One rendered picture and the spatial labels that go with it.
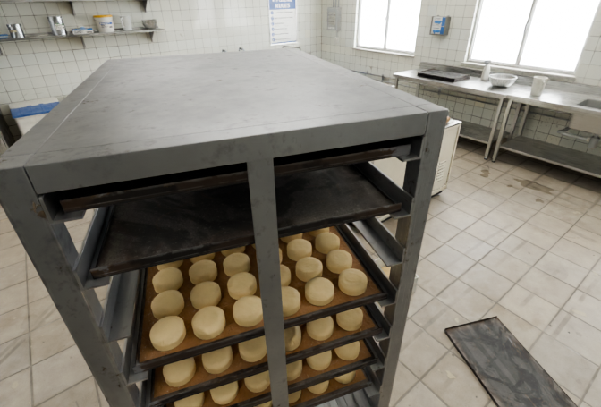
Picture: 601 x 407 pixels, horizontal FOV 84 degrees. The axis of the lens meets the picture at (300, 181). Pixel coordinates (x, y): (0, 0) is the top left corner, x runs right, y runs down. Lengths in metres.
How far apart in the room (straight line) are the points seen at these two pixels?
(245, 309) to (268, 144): 0.30
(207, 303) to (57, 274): 0.24
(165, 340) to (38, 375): 2.23
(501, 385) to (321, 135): 2.21
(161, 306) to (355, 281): 0.32
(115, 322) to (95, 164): 0.24
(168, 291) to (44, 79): 5.56
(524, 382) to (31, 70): 6.23
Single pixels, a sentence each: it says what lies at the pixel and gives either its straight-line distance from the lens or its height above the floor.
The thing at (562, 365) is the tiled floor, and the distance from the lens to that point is 2.75.
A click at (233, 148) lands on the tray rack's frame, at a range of 0.35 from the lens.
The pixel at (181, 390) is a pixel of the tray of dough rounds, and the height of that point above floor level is 1.40.
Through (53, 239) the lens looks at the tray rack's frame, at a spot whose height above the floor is 1.74.
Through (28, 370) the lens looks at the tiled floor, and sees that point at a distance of 2.84.
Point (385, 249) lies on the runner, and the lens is 0.58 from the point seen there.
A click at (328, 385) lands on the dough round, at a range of 0.83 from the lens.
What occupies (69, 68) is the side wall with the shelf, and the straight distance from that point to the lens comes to 6.07.
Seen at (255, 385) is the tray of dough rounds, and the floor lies 1.33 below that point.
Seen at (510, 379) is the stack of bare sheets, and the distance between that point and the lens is 2.51.
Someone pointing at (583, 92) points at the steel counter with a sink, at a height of 0.90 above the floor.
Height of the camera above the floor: 1.94
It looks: 29 degrees down
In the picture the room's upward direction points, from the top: 1 degrees counter-clockwise
